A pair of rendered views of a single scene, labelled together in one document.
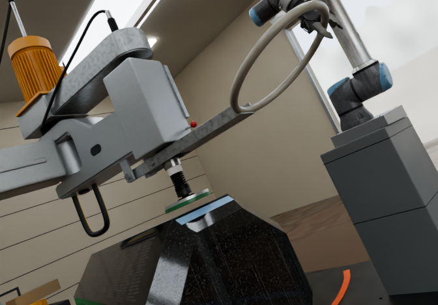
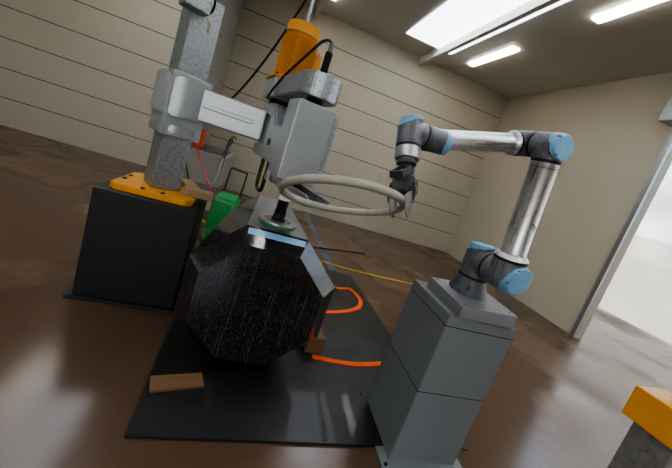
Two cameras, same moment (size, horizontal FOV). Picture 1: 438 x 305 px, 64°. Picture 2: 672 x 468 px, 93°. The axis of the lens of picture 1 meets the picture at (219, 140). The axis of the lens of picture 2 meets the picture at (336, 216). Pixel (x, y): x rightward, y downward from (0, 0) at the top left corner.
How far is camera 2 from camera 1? 107 cm
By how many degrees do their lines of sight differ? 35
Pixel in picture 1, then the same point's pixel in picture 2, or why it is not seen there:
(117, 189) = (389, 155)
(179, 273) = (218, 255)
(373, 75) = (500, 271)
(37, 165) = (244, 123)
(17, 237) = not seen: hidden behind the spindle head
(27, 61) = (288, 42)
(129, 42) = (312, 86)
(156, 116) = (286, 156)
